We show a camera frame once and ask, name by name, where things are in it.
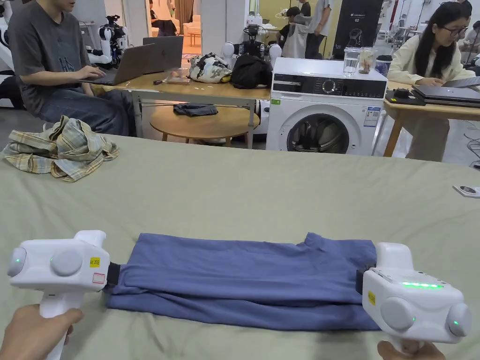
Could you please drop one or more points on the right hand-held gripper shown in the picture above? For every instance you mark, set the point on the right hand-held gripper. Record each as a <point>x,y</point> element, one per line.
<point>408,300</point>

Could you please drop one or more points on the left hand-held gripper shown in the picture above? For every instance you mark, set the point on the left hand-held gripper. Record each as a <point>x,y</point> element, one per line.
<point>71,262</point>

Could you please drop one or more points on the blue shirt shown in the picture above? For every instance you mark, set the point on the blue shirt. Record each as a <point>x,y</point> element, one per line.
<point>240,277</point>

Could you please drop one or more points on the person's right hand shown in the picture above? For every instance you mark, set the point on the person's right hand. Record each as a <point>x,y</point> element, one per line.
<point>412,356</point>

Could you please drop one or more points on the person's left hand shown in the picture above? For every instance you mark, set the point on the person's left hand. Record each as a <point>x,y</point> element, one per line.
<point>26,333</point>

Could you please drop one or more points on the plaid shirt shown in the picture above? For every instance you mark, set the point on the plaid shirt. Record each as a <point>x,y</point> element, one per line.
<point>71,150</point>

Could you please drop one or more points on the white phone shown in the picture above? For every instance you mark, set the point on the white phone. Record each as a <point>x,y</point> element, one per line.
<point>467,190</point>

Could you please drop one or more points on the bed with pale green sheet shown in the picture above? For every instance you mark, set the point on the bed with pale green sheet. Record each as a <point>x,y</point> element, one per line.
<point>240,195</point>

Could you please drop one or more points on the white washing machine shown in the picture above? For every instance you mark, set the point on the white washing machine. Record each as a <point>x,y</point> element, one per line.
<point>326,105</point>

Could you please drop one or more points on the wooden desk with laptops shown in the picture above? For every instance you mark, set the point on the wooden desk with laptops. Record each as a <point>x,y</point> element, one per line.
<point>210,88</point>

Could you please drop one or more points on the white humanoid robot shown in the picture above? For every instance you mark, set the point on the white humanoid robot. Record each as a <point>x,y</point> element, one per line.
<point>107,41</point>

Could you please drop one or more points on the black and white robot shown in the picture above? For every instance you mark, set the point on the black and white robot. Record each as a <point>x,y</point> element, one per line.
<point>253,43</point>

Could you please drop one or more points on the group of people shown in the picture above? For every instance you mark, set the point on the group of people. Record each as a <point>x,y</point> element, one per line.
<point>303,30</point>

